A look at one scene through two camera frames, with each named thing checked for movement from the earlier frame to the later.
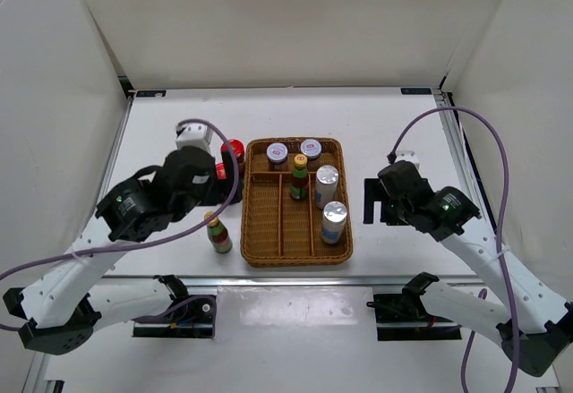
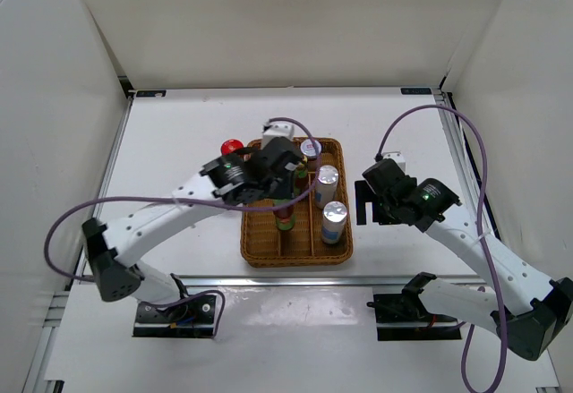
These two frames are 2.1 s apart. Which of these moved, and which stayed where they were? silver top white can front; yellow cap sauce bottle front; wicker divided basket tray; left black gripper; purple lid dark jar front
Moved: yellow cap sauce bottle front; left black gripper
Stayed: silver top white can front; purple lid dark jar front; wicker divided basket tray
